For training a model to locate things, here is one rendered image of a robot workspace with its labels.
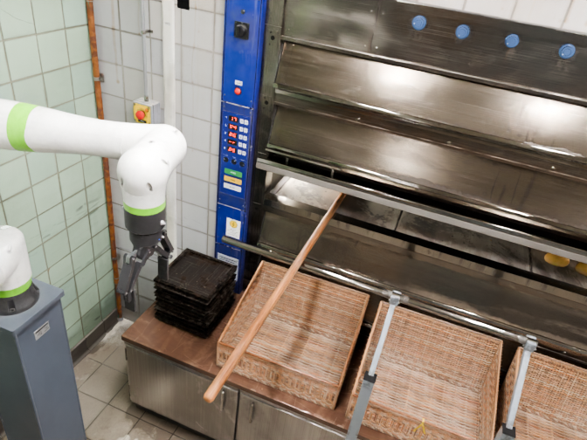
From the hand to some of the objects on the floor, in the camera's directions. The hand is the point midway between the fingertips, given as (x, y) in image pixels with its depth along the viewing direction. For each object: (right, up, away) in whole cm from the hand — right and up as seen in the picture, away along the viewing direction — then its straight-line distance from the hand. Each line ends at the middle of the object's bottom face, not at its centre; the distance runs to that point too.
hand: (148, 289), depth 124 cm
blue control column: (+29, -22, +243) cm, 245 cm away
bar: (+49, -111, +109) cm, 163 cm away
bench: (+72, -106, +122) cm, 177 cm away
